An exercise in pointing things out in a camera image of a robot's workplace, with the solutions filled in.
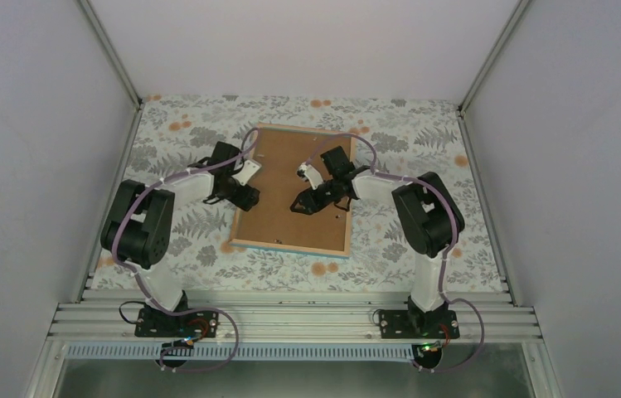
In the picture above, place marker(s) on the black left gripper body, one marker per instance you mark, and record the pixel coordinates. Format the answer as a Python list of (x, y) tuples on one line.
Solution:
[(242, 201)]

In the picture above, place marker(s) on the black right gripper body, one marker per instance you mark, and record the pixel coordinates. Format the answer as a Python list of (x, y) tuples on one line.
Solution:
[(327, 199)]

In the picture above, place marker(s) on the brown cardboard backing board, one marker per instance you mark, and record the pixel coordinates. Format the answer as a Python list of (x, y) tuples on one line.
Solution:
[(293, 187)]

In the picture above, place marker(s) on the teal wooden picture frame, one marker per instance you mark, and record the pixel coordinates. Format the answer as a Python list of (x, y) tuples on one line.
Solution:
[(346, 241)]

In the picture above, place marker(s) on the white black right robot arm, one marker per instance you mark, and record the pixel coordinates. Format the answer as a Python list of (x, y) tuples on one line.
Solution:
[(428, 215)]

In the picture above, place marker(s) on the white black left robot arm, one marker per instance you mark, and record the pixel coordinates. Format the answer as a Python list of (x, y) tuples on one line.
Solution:
[(137, 230)]

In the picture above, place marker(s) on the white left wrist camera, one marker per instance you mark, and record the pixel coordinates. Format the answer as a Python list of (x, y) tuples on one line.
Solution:
[(247, 170)]

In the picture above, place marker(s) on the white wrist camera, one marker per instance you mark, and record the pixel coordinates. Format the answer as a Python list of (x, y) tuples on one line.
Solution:
[(308, 173), (247, 170)]

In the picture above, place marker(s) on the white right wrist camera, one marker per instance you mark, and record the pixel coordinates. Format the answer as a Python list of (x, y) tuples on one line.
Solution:
[(308, 173)]

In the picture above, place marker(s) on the grey slotted cable duct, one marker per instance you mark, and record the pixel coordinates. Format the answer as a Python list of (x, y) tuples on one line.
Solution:
[(246, 351)]

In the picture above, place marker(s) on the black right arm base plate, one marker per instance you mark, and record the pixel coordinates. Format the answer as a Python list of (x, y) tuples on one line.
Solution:
[(402, 324)]

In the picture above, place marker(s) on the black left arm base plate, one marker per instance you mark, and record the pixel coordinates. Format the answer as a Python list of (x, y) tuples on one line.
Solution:
[(154, 323)]

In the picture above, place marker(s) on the left aluminium corner post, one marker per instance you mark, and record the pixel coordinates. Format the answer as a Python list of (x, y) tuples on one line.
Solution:
[(111, 53)]

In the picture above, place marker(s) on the aluminium corner post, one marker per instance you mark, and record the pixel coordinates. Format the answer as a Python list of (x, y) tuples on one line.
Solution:
[(505, 35), (111, 53)]

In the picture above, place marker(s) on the aluminium mounting rail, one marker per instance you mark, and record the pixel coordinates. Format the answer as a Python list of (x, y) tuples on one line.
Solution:
[(284, 322)]

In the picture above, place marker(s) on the right aluminium corner post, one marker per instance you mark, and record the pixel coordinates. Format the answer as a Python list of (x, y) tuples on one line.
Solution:
[(505, 35)]

